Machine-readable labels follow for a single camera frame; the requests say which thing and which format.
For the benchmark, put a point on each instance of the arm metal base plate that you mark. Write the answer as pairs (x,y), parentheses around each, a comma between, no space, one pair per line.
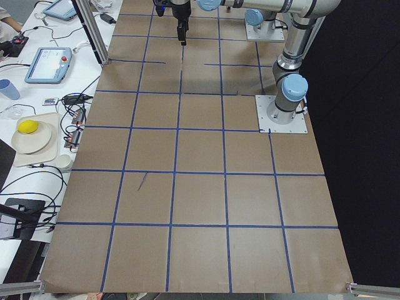
(273,120)
(268,31)

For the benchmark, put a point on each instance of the beige plate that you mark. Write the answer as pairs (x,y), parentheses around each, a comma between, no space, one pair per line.
(31,143)

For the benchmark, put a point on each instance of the beige tray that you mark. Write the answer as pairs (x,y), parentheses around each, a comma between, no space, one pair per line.
(50,151)

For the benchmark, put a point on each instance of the white paper cup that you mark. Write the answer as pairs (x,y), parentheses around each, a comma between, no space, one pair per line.
(64,162)

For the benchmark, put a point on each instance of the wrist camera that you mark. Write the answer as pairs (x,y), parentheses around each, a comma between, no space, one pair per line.
(160,6)

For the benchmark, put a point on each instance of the blue plastic cup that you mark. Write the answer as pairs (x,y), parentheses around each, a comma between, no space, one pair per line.
(9,90)

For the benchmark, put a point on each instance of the aluminium frame post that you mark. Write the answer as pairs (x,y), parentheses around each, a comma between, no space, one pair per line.
(92,31)

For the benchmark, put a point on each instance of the blue teach pendant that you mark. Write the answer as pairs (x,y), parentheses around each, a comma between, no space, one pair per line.
(49,66)
(61,9)

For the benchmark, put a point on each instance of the black power adapter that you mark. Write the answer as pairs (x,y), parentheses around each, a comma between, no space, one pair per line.
(107,18)

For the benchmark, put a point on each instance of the yellow lemon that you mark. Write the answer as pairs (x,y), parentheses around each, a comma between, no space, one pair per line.
(28,126)

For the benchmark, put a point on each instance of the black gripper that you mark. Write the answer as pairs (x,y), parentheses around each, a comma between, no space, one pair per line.
(181,12)

